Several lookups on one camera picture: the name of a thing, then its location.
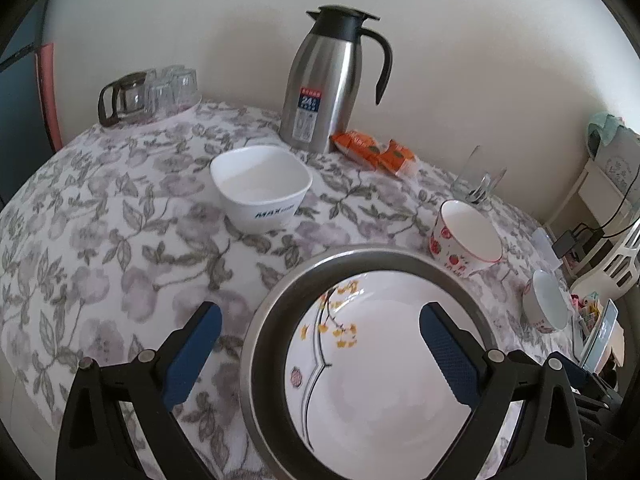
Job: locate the black-rimmed white ginkgo plate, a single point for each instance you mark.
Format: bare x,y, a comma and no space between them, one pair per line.
390,385

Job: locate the pale blue strawberry bowl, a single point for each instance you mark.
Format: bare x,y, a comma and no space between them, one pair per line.
547,302

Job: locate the steel-rimmed white floral bowl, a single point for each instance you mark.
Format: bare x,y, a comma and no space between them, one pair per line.
262,340

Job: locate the orange snack packet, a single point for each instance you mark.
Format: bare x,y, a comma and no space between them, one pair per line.
397,157
357,147

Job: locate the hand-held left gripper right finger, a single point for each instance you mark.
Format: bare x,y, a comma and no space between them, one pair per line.
450,360

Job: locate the white shelf unit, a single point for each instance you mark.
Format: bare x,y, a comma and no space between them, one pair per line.
607,175

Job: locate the white square bowl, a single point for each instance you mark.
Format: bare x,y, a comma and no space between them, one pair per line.
260,185

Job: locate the red-rimmed strawberry bowl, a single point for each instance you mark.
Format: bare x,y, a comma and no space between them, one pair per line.
462,240

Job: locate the colourful sticker box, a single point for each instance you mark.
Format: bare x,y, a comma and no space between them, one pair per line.
585,310

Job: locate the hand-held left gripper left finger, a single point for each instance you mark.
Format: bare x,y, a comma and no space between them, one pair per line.
192,355

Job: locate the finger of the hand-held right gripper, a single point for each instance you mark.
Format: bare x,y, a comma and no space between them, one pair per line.
595,387

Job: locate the clear glass mug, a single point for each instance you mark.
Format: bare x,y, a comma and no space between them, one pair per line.
475,175

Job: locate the white cut-out chair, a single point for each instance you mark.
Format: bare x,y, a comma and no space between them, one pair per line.
617,260

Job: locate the clear glass cup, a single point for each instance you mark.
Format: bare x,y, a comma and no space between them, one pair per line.
159,97
184,87

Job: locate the black power adapter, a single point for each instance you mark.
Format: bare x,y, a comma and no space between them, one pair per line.
567,245

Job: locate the pale green cloth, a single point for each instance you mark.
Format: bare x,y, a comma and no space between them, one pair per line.
605,127

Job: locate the stainless steel thermos jug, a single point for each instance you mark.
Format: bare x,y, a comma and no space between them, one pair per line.
320,75

